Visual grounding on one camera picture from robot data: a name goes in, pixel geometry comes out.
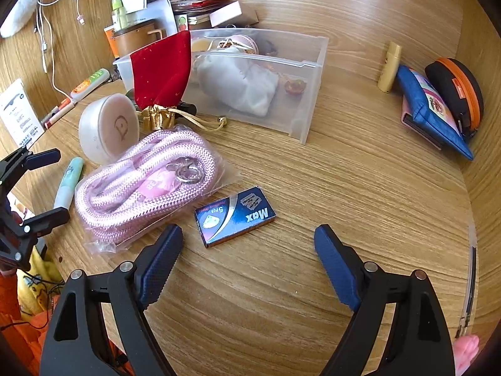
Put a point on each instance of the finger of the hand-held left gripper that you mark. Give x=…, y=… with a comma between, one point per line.
x=43, y=157
x=47, y=219

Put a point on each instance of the pink round case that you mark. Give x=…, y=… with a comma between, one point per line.
x=244, y=43

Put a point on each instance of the stack of books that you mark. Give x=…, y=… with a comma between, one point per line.
x=195, y=6

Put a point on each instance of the white printed box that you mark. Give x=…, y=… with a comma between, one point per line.
x=19, y=113

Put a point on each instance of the small black clip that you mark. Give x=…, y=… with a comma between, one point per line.
x=187, y=108

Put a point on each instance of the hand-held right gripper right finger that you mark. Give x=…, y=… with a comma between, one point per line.
x=336, y=266

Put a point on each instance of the pink white box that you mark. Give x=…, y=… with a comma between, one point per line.
x=225, y=12

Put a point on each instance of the clear plastic storage box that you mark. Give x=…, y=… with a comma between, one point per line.
x=297, y=98

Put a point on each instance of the mint green pen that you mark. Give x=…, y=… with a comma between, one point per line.
x=66, y=186

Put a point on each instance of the white plush toy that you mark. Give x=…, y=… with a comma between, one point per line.
x=19, y=11

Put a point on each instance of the brown cardboard box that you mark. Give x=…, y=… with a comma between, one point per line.
x=250, y=17

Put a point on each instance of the fruit print card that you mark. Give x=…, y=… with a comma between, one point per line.
x=181, y=22

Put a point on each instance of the black pen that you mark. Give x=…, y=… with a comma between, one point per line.
x=471, y=274

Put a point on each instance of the yellow tube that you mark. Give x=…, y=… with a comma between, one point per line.
x=388, y=68

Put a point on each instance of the green bottles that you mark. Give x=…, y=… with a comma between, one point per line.
x=118, y=9

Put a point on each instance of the blue zip pouch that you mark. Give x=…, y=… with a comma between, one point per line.
x=422, y=105

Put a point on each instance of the white arched mirror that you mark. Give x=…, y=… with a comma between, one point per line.
x=160, y=4

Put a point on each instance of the person's right hand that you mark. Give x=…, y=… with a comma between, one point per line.
x=465, y=354

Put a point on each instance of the red velvet pouch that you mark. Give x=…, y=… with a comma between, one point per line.
x=160, y=70

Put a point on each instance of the black orange zip case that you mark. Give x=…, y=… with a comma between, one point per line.
x=450, y=82

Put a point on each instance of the orange carton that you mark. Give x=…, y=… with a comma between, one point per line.
x=109, y=43

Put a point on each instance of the orange green highlighter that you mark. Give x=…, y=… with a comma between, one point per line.
x=90, y=83

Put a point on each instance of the yellow printed cloth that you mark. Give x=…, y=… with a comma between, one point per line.
x=39, y=282

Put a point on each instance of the cream round case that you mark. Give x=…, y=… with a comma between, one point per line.
x=111, y=125

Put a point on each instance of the wooden desktop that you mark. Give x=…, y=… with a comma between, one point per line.
x=313, y=188

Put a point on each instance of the brown lidded mug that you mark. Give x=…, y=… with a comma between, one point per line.
x=135, y=41

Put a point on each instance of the golden brown trinket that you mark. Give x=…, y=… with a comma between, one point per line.
x=292, y=86

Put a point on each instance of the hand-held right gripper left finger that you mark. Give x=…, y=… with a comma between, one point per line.
x=160, y=266

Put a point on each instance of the white orange marker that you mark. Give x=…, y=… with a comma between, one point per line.
x=58, y=113

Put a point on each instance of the small blue box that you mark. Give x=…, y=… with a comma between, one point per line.
x=235, y=217

